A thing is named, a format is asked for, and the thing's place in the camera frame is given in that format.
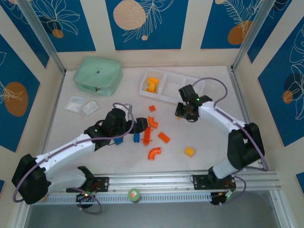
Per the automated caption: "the orange lattice lego piece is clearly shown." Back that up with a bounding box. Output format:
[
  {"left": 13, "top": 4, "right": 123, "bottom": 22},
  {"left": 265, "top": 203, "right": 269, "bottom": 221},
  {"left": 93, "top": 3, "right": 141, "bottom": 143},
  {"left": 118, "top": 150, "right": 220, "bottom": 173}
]
[{"left": 140, "top": 126, "right": 154, "bottom": 146}]

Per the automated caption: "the white three-compartment tray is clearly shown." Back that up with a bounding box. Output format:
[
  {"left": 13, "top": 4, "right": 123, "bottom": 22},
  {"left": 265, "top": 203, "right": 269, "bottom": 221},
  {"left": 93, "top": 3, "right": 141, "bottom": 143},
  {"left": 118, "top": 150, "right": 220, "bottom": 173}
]
[{"left": 139, "top": 68, "right": 206, "bottom": 105}]

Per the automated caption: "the small clear plastic bag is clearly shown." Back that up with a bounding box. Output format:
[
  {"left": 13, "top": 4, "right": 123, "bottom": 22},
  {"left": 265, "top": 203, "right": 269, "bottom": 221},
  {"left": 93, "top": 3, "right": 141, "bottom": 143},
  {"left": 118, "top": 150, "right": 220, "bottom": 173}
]
[
  {"left": 65, "top": 96, "right": 86, "bottom": 112},
  {"left": 82, "top": 101, "right": 99, "bottom": 116}
]

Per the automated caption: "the mint green zip pouch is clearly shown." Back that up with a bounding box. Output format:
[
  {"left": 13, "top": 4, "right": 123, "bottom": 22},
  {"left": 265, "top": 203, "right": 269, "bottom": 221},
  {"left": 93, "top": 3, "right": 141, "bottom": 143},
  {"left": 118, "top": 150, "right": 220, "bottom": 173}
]
[{"left": 73, "top": 56, "right": 124, "bottom": 97}]

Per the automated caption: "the black base connector box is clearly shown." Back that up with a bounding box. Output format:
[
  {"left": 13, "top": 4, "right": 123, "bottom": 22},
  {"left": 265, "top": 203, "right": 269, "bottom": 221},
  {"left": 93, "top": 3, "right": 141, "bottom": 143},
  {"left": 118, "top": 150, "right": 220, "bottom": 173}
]
[
  {"left": 210, "top": 191, "right": 235, "bottom": 207},
  {"left": 76, "top": 189, "right": 96, "bottom": 203}
]

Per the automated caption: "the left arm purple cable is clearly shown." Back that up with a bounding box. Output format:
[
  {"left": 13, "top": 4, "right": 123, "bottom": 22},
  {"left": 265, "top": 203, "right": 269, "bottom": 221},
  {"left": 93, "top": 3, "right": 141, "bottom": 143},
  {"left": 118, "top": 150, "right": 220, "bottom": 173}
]
[{"left": 13, "top": 102, "right": 135, "bottom": 214}]

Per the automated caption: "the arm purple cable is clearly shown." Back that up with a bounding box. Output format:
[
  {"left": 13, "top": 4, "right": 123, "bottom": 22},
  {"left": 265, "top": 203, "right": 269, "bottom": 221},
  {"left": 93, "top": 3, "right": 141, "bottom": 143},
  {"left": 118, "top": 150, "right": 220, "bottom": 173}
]
[
  {"left": 13, "top": 102, "right": 135, "bottom": 214},
  {"left": 192, "top": 77, "right": 269, "bottom": 206}
]

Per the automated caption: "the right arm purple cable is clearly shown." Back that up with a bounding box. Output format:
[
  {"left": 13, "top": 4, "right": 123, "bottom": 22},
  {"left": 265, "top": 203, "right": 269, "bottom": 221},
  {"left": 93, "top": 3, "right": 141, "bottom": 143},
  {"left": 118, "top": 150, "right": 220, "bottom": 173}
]
[{"left": 192, "top": 77, "right": 269, "bottom": 206}]

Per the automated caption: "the aluminium side rail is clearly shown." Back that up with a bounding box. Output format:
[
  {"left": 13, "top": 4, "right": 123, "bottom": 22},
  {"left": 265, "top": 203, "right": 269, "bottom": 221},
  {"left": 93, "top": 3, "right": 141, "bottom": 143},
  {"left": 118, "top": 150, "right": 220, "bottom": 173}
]
[{"left": 229, "top": 66, "right": 266, "bottom": 171}]

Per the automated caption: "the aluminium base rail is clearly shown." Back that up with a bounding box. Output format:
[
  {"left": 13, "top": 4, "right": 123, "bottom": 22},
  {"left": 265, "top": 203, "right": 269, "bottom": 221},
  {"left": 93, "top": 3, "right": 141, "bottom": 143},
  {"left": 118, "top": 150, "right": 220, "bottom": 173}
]
[{"left": 45, "top": 170, "right": 281, "bottom": 193}]

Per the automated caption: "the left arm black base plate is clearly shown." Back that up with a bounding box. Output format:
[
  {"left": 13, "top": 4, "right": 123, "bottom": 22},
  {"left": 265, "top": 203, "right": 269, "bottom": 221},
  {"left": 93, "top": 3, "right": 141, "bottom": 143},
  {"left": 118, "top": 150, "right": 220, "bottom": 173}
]
[{"left": 66, "top": 177, "right": 110, "bottom": 193}]

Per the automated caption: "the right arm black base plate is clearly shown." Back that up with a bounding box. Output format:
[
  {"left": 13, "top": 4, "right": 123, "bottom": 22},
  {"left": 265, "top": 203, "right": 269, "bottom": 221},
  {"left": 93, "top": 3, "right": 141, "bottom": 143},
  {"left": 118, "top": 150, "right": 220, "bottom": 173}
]
[{"left": 192, "top": 174, "right": 237, "bottom": 190}]

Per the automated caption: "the white slotted cable duct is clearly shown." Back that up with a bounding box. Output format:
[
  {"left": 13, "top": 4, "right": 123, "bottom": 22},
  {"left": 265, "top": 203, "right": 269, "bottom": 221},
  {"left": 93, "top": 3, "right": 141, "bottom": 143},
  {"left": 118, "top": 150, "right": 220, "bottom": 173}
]
[{"left": 44, "top": 191, "right": 212, "bottom": 205}]

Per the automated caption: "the aluminium corner post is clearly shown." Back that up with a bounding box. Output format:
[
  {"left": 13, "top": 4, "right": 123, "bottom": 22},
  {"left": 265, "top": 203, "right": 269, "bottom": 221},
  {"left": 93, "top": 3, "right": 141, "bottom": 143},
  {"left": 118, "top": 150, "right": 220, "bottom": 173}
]
[
  {"left": 231, "top": 0, "right": 277, "bottom": 71},
  {"left": 18, "top": 0, "right": 67, "bottom": 75}
]

